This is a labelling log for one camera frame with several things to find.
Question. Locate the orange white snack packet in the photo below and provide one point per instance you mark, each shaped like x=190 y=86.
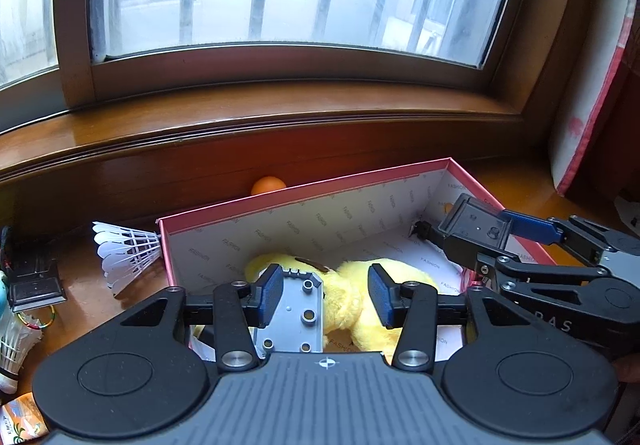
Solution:
x=22 y=417

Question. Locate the black box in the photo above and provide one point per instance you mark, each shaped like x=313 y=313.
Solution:
x=35 y=275

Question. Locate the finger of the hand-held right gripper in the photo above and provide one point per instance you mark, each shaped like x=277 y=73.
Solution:
x=530 y=272
x=532 y=229

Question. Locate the grey metal plate with holes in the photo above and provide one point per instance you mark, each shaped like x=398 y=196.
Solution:
x=300 y=305

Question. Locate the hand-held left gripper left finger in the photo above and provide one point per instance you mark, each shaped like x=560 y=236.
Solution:
x=270 y=297

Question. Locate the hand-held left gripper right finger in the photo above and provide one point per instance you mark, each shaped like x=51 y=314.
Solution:
x=381 y=297

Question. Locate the pink shoebox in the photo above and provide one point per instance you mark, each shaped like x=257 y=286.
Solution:
x=350 y=220

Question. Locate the yellow plush toy with bow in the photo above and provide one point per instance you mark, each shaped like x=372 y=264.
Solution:
x=260 y=261

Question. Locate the white feather shuttlecock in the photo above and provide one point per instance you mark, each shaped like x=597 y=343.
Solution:
x=125 y=255

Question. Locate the wooden framed window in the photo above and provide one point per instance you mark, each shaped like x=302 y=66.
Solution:
x=75 y=25

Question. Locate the white shuttlecock with black band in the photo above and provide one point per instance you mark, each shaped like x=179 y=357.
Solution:
x=15 y=350

